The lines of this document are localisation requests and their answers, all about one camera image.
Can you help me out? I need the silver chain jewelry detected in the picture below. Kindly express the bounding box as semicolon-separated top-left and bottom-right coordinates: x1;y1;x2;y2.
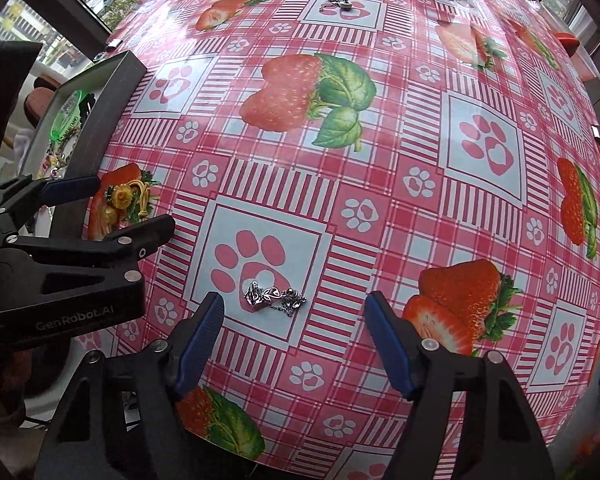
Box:
242;281;307;318

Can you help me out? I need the red plastic container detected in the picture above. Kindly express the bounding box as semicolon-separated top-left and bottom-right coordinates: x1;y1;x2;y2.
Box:
532;0;600;81

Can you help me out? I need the grey jewelry box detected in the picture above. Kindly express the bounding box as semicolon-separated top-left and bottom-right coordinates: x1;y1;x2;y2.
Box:
17;50;148;261

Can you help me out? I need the yellow flower charm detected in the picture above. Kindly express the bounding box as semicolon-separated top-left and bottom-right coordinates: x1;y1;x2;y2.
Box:
100;175;161;226

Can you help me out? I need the strawberry print tablecloth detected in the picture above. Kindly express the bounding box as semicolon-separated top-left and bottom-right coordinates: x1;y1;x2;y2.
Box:
82;0;600;480

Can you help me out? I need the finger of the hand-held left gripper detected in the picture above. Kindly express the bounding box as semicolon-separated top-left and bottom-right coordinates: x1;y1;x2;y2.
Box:
0;175;101;251
0;214;177;313

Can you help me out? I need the brown cushioned chair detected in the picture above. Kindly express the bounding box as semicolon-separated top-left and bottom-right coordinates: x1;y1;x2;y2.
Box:
22;75;61;123

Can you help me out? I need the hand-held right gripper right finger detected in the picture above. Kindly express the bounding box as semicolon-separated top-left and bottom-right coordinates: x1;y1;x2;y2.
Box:
365;290;555;480

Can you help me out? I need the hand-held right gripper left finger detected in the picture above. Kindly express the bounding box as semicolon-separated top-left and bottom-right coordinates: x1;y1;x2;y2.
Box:
35;291;225;480

